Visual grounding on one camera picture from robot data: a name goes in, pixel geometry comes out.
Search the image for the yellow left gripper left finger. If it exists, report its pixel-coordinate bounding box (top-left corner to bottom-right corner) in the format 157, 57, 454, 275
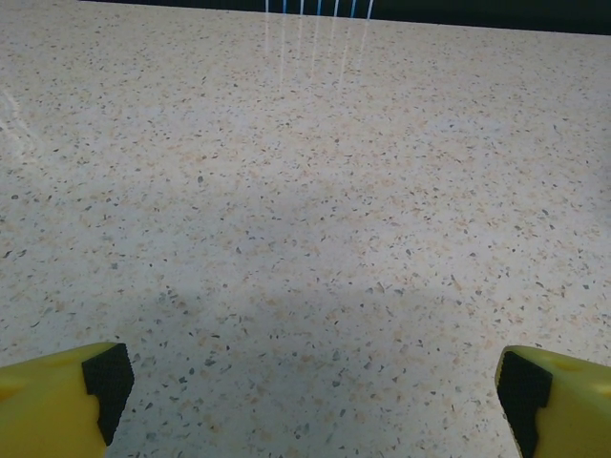
0, 342, 137, 458

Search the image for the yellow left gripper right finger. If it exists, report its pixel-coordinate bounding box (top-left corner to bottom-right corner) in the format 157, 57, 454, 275
493, 345, 611, 458

